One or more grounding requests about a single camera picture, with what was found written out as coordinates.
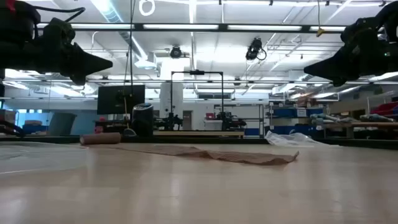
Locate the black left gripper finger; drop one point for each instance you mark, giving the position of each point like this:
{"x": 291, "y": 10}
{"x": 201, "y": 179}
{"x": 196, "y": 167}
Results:
{"x": 87, "y": 63}

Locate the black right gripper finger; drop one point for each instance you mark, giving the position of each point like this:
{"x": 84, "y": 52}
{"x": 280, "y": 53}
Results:
{"x": 335, "y": 70}

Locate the tan elastic bandage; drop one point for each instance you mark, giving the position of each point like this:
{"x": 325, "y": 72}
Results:
{"x": 99, "y": 138}

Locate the clear plastic zip bag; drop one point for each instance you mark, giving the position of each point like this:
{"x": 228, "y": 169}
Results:
{"x": 289, "y": 140}

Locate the black monitor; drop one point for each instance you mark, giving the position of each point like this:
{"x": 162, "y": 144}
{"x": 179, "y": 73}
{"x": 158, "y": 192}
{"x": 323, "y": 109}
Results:
{"x": 109, "y": 99}

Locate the cardboard box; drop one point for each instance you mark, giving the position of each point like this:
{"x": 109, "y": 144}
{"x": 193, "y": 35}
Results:
{"x": 306, "y": 102}

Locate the blue storage bin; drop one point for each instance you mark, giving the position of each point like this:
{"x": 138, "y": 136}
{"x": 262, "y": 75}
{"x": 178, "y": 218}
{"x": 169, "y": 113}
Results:
{"x": 280, "y": 129}
{"x": 314, "y": 111}
{"x": 284, "y": 112}

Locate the grey fabric bundle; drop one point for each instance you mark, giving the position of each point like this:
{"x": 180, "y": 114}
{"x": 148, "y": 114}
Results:
{"x": 329, "y": 118}
{"x": 374, "y": 118}

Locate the red bin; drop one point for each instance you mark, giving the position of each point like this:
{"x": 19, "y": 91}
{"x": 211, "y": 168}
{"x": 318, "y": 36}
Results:
{"x": 385, "y": 109}

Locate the red round object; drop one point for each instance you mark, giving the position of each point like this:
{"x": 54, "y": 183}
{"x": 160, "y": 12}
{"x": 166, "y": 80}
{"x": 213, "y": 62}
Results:
{"x": 102, "y": 119}

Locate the grey bin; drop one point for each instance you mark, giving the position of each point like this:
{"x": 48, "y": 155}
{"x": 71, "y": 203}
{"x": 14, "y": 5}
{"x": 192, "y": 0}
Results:
{"x": 62, "y": 124}

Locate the wooden workbench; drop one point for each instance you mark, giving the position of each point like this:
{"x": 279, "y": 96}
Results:
{"x": 373, "y": 124}

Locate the blue crate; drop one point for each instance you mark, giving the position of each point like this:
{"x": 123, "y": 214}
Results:
{"x": 34, "y": 129}

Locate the black clamp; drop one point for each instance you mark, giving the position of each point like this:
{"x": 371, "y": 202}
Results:
{"x": 130, "y": 133}

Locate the white building column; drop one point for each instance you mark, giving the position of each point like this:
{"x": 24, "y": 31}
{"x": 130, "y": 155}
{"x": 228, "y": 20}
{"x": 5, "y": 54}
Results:
{"x": 171, "y": 93}

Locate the small red box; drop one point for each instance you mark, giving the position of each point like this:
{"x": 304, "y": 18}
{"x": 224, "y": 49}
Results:
{"x": 210, "y": 116}

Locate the white storage box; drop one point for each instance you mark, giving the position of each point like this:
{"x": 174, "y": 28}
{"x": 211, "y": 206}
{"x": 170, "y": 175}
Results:
{"x": 213, "y": 125}

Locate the silver air duct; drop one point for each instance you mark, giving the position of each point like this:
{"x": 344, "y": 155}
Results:
{"x": 107, "y": 12}

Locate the black background station frame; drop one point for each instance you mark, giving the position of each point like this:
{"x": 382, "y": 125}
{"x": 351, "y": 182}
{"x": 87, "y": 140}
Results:
{"x": 196, "y": 72}

